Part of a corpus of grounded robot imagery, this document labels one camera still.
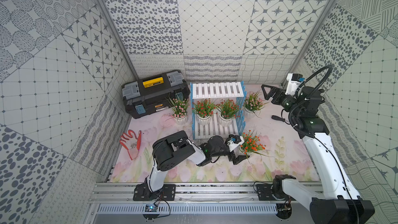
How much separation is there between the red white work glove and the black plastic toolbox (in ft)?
0.41

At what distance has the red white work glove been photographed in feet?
2.86

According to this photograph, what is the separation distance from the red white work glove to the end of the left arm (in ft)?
1.36

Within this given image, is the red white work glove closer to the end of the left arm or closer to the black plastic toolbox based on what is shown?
the black plastic toolbox

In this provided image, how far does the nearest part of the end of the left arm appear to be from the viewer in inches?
27.1

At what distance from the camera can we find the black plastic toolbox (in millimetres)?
922
